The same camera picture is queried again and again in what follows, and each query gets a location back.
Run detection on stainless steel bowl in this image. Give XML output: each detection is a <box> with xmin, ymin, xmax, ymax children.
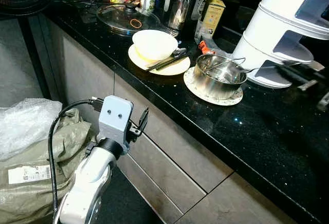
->
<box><xmin>194</xmin><ymin>54</ymin><xmax>249</xmax><ymax>100</ymax></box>

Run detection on grey kitchen cabinet drawers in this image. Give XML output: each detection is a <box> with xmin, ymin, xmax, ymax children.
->
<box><xmin>28</xmin><ymin>16</ymin><xmax>301</xmax><ymax>224</ymax></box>

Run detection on white stacked kitchen appliance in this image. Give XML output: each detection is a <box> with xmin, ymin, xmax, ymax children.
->
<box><xmin>232</xmin><ymin>0</ymin><xmax>329</xmax><ymax>89</ymax></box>

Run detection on cream round plate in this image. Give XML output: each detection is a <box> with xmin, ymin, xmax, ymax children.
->
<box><xmin>127</xmin><ymin>44</ymin><xmax>191</xmax><ymax>76</ymax></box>

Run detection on dark chopsticks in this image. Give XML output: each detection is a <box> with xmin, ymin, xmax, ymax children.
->
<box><xmin>146</xmin><ymin>49</ymin><xmax>189</xmax><ymax>72</ymax></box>

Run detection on patterned cream plate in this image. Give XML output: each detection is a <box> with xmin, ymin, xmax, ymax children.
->
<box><xmin>184</xmin><ymin>66</ymin><xmax>245</xmax><ymax>106</ymax></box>

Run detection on long steel spoon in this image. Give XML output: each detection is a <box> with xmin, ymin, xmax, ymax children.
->
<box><xmin>206</xmin><ymin>57</ymin><xmax>305</xmax><ymax>74</ymax></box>

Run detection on white ceramic bowl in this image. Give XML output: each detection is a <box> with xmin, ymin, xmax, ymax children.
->
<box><xmin>132</xmin><ymin>29</ymin><xmax>179</xmax><ymax>62</ymax></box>

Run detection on small red black object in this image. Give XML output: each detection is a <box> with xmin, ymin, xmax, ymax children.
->
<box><xmin>198</xmin><ymin>40</ymin><xmax>214</xmax><ymax>55</ymax></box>

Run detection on glass pot lid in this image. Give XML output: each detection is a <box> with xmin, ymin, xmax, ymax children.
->
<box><xmin>96</xmin><ymin>3</ymin><xmax>163</xmax><ymax>36</ymax></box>

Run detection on clear bubble wrap bundle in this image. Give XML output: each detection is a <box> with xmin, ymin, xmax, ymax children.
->
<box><xmin>0</xmin><ymin>98</ymin><xmax>63</xmax><ymax>161</ymax></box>

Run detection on white shipping label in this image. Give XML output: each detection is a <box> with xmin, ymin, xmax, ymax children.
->
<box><xmin>8</xmin><ymin>164</ymin><xmax>52</xmax><ymax>185</ymax></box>

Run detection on shiny steel kettle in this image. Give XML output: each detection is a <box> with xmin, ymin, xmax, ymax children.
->
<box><xmin>164</xmin><ymin>0</ymin><xmax>199</xmax><ymax>32</ymax></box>

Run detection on white printed mug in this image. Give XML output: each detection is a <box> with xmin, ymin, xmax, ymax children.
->
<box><xmin>139</xmin><ymin>0</ymin><xmax>158</xmax><ymax>14</ymax></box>

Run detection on yellow cardboard box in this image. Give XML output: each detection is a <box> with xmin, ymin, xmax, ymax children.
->
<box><xmin>200</xmin><ymin>0</ymin><xmax>227</xmax><ymax>43</ymax></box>

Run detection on grey-green woven sack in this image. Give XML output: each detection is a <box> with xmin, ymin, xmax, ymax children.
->
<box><xmin>0</xmin><ymin>108</ymin><xmax>99</xmax><ymax>224</ymax></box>

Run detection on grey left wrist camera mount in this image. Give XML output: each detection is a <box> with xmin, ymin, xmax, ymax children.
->
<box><xmin>97</xmin><ymin>95</ymin><xmax>135</xmax><ymax>147</ymax></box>

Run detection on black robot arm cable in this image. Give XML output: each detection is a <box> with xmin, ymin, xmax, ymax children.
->
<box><xmin>47</xmin><ymin>99</ymin><xmax>103</xmax><ymax>219</ymax></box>

